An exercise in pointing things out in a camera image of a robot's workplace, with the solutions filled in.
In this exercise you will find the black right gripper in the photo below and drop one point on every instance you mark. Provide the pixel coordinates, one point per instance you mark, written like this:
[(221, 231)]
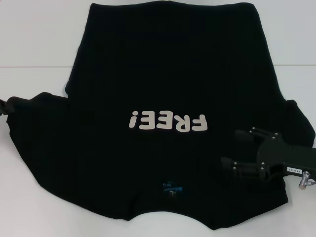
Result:
[(281, 154)]

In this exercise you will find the black shirt with FREE print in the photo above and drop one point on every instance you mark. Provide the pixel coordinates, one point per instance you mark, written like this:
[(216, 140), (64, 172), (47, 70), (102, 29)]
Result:
[(148, 74)]

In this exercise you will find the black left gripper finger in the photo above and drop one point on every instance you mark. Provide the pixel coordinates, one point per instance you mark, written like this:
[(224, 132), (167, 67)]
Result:
[(5, 107)]

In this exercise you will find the silver right wrist connector plug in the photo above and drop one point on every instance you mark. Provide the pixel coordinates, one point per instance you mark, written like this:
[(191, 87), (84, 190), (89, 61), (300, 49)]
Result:
[(304, 180)]

